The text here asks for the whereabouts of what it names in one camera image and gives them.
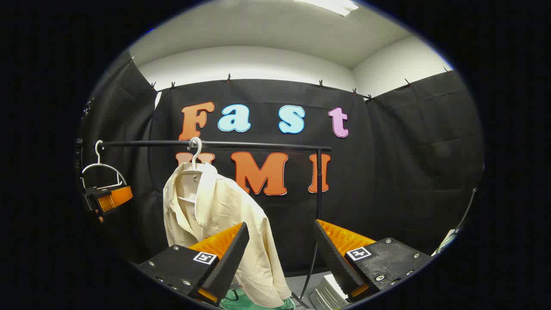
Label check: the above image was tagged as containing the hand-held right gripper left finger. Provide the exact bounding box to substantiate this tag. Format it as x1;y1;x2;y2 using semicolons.
136;222;250;307

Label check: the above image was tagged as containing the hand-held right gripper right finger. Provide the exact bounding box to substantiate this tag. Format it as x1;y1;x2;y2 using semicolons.
313;219;433;302

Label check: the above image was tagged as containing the green laundry hamper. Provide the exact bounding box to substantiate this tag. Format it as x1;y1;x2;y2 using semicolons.
220;288;297;310

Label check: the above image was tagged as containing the cream jacket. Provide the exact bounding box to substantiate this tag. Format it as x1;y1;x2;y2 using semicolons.
163;162;292;308

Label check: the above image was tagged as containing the white hanger with jacket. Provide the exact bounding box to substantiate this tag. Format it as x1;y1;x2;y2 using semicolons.
179;137;204;203

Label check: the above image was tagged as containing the empty white clothes hanger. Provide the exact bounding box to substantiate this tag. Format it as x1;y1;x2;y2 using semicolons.
81;140;128;190

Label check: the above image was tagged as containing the black clothes rack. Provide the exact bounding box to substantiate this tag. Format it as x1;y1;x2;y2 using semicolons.
95;140;333;308

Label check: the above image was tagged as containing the grey slatted panel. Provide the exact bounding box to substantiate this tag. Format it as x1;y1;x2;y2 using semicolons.
309;272;351;310

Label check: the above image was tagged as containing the black backdrop cloth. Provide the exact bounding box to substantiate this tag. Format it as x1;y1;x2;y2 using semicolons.
77;52;485;276

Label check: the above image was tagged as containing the row of black cloth clips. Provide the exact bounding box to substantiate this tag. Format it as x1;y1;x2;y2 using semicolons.
129;54;450;104

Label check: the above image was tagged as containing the ceiling light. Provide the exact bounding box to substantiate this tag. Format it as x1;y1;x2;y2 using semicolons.
293;0;360;17

